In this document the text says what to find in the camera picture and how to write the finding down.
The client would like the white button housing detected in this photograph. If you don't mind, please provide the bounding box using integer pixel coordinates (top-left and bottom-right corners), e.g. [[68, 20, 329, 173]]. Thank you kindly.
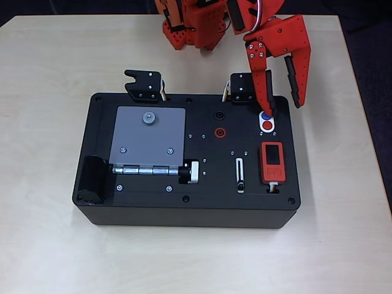
[[258, 110, 276, 134]]

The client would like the white slider track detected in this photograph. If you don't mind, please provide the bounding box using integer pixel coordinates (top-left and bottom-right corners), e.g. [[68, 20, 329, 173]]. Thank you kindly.
[[236, 156, 246, 194]]

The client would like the red display module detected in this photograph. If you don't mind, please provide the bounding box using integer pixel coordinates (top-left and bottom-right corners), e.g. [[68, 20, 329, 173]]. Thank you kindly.
[[259, 141, 287, 184]]

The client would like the orange table clamp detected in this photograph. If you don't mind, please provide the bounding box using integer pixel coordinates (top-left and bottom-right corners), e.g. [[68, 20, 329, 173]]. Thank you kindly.
[[154, 0, 184, 32]]

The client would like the white latch block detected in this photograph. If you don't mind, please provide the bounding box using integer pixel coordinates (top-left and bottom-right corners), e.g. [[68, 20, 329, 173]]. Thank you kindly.
[[187, 160, 200, 185]]

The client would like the grey round door knob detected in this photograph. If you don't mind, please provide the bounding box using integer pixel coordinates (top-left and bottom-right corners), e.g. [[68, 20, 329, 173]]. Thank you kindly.
[[141, 111, 157, 126]]

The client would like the black task board box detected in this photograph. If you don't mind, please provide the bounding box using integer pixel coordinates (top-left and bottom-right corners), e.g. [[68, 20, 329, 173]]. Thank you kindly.
[[71, 91, 301, 229]]

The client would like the grey door plate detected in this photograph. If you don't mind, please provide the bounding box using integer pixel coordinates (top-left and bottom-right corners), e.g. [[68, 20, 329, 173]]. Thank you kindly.
[[108, 105, 187, 168]]

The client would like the silver metal hinge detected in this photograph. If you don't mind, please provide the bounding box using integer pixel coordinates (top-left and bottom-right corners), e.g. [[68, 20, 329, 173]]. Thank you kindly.
[[111, 164, 180, 176]]

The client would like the black rounded block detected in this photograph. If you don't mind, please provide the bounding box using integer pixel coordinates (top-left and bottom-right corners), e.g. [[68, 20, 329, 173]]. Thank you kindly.
[[75, 154, 108, 206]]

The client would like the black square cable bracket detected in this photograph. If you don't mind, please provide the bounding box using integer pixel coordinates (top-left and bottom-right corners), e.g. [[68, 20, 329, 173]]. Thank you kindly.
[[228, 72, 255, 105]]

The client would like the white servo cable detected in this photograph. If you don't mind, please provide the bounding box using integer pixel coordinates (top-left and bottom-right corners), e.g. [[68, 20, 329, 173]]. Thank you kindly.
[[250, 0, 265, 33]]

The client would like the black notched cable bracket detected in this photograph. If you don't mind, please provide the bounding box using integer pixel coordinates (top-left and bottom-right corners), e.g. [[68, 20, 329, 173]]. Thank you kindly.
[[123, 69, 164, 104]]

